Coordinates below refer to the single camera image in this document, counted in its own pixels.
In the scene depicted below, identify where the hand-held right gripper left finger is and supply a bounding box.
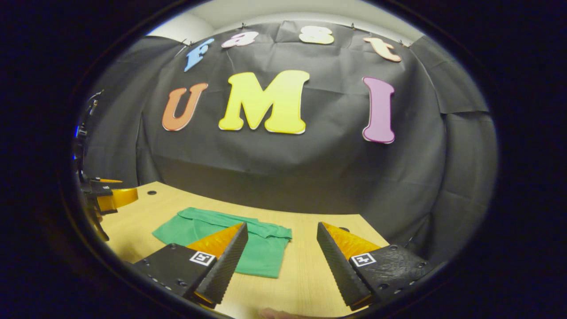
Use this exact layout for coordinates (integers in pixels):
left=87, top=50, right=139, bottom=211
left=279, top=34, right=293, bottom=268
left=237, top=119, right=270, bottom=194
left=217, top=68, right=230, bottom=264
left=132, top=223, right=249, bottom=310

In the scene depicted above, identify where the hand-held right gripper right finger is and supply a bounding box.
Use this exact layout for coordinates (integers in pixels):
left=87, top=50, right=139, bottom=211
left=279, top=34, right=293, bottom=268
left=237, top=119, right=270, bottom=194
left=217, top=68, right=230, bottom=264
left=316, top=222, right=437, bottom=315

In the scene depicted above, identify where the green T-shirt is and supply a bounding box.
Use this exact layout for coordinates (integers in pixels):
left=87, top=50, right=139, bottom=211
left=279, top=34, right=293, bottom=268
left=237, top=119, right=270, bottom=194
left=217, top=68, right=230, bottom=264
left=152, top=207, right=293, bottom=279

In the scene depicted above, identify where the black backdrop cloth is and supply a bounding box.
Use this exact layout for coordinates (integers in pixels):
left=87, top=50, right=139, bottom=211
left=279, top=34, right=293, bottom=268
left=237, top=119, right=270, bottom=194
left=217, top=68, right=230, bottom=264
left=82, top=20, right=499, bottom=266

